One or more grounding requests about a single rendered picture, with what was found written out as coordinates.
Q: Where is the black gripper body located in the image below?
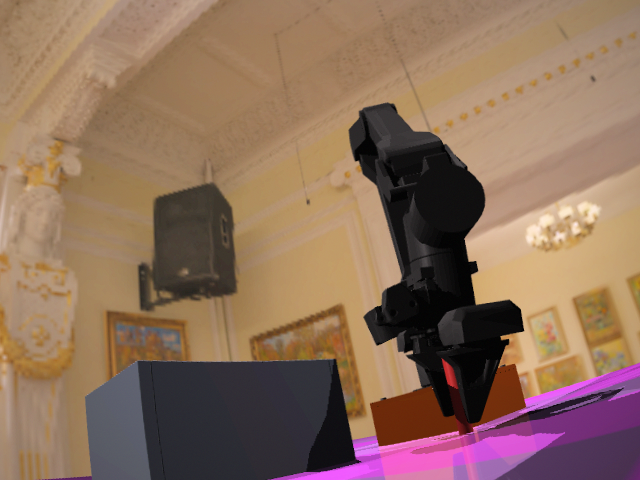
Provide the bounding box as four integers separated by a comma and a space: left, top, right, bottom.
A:
396, 252, 524, 354

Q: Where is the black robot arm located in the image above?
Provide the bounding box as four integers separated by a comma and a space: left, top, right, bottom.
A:
348, 102, 486, 346

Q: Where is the red peg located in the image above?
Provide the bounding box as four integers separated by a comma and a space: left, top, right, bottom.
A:
442, 359, 474, 435

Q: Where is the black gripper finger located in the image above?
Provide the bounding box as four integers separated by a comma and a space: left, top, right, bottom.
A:
436, 339, 510, 424
406, 347, 454, 417

